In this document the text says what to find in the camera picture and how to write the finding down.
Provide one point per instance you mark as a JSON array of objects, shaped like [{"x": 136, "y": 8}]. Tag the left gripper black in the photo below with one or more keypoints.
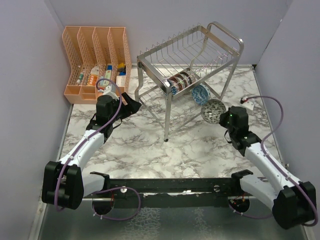
[{"x": 132, "y": 107}]

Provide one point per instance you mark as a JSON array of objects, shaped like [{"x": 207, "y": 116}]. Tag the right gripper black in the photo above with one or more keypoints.
[{"x": 223, "y": 121}]

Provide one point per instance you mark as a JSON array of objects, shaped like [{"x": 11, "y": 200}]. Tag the blue floral bowl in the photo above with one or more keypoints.
[{"x": 201, "y": 94}]

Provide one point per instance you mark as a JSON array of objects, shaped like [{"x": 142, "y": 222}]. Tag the blue triangle pattern bowl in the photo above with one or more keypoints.
[{"x": 174, "y": 89}]

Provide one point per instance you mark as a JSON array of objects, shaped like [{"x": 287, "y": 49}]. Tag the pink dotted pattern bowl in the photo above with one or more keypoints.
[{"x": 180, "y": 81}]

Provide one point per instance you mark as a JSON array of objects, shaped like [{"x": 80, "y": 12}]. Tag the brown geometric pattern bowl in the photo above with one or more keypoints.
[{"x": 188, "y": 79}]

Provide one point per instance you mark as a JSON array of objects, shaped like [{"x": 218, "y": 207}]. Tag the stainless steel dish rack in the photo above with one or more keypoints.
[{"x": 209, "y": 54}]

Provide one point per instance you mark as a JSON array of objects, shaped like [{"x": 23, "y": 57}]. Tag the red diamond pattern bowl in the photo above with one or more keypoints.
[{"x": 174, "y": 81}]

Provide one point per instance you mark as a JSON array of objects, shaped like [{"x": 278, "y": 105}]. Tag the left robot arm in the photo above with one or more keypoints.
[{"x": 80, "y": 155}]

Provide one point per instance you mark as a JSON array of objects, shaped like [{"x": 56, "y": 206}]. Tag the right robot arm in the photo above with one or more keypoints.
[{"x": 291, "y": 201}]

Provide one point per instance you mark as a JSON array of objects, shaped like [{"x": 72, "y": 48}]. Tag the green white box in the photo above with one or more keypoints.
[{"x": 108, "y": 72}]

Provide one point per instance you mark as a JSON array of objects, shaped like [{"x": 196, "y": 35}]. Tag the white glue tube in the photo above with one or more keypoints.
[{"x": 80, "y": 78}]

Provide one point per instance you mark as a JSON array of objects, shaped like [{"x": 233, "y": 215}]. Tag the orange plastic file organizer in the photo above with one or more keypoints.
[{"x": 88, "y": 46}]

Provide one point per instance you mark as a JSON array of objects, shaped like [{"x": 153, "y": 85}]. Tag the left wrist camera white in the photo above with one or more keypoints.
[{"x": 109, "y": 90}]

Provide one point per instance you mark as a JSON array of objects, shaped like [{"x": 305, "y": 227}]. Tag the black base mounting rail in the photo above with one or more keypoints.
[{"x": 162, "y": 190}]

